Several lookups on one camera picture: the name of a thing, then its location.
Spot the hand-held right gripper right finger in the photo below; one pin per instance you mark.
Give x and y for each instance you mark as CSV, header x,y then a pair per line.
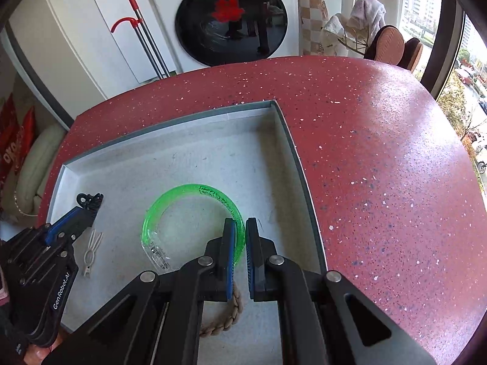
x,y
251,262

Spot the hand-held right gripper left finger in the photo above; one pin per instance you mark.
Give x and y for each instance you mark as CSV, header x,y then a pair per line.
x,y
229,262

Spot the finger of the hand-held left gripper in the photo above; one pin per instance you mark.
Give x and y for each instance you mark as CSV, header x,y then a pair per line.
x,y
62,225
81,225

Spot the black claw hair clip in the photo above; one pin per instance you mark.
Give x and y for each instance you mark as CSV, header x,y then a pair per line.
x,y
89,200

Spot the grey shallow box tray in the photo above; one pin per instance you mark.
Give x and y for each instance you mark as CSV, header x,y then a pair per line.
x,y
190,159

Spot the small white hair clip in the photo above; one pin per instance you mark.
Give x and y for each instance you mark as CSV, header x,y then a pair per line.
x,y
88,262

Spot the cream sofa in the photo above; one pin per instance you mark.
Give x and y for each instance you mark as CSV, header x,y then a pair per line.
x,y
38,167

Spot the red printed bag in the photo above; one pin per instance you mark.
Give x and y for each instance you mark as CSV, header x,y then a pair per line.
x,y
27,129
7,148

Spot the white tall cabinet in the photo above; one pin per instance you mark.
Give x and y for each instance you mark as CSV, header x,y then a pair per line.
x,y
76,26

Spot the white front-load washing machine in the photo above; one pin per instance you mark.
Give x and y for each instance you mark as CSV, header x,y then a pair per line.
x,y
163,26

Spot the metal drying rack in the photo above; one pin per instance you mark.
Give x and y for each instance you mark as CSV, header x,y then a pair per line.
x,y
355,47

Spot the cream patterned cloth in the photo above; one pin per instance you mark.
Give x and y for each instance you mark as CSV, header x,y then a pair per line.
x,y
334,34

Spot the slipper with orange sole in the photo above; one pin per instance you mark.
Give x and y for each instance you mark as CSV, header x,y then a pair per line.
x,y
388,45
413,55

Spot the white hanging towel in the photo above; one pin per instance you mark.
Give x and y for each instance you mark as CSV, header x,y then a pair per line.
x,y
367,15

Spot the dark window frame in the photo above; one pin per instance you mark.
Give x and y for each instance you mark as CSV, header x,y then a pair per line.
x,y
437,45

